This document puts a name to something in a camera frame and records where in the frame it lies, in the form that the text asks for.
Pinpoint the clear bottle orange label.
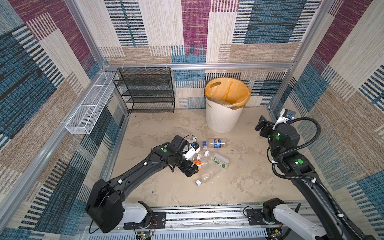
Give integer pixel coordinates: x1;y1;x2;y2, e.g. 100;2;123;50
194;160;211;171

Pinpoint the clear bottle white cap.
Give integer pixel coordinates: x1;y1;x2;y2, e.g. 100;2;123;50
195;165;223;186

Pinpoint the square clear bottle green label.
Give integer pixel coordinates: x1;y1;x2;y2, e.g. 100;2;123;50
204;151;230;169

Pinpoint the clear bottle blue Pepsi label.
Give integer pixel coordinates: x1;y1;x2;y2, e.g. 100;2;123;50
203;138;228;149

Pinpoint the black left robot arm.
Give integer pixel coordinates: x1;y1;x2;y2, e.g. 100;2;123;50
86;135;200;234

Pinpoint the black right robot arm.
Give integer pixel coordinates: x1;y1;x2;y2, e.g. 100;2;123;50
255;114;374;240

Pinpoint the orange bin liner bag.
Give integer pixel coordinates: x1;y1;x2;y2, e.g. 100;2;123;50
205;78;251;111

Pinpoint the white plastic trash bin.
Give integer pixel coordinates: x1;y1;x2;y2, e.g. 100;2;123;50
206;99;244;134

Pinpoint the clear unlabelled plastic bottle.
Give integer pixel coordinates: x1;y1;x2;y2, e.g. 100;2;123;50
174;127;197;143

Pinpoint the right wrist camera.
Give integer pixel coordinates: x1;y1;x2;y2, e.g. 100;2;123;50
273;109;296;130

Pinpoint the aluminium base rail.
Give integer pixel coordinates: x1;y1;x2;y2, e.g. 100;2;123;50
75;201;321;240

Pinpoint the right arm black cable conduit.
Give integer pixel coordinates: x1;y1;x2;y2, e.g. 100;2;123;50
271;116;367;240

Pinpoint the black wire mesh shelf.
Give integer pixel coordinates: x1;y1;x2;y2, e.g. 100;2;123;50
113;67;176;114

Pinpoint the white wire mesh basket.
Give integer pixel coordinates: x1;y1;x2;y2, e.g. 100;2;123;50
66;72;115;135

